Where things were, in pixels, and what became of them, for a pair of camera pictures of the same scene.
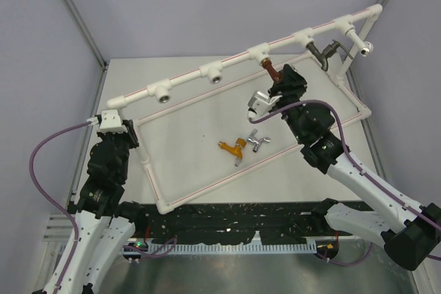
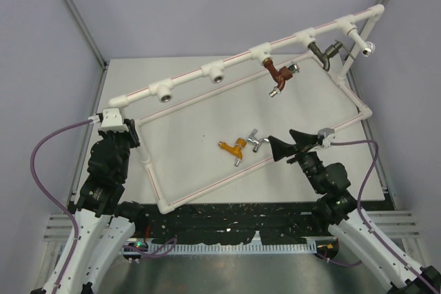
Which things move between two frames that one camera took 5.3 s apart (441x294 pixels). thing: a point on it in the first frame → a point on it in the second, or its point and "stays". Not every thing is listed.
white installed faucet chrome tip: [366, 47] stays
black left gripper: [131, 133] stays
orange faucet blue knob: [236, 150] stays
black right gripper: [292, 85] → [280, 149]
